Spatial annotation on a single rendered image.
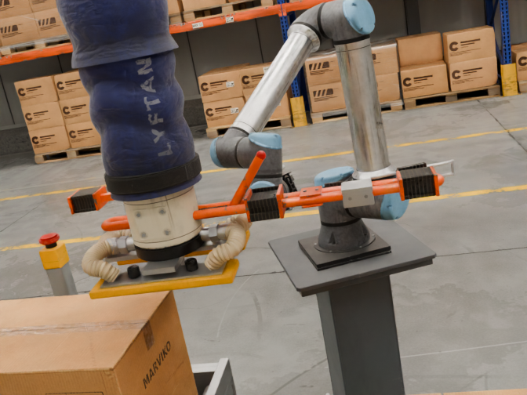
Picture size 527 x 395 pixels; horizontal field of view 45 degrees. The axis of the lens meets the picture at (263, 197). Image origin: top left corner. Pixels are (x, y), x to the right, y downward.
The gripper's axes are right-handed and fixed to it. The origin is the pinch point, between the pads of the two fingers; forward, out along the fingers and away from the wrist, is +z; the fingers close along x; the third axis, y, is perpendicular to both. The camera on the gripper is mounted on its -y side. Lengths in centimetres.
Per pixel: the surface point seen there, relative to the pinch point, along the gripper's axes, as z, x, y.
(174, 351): -42, -28, -38
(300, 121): 645, 66, -73
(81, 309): -46, -6, -56
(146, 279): -69, -5, -23
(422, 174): -59, -10, 43
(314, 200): -60, -5, 19
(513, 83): 651, -11, 188
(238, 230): -63, -4, 0
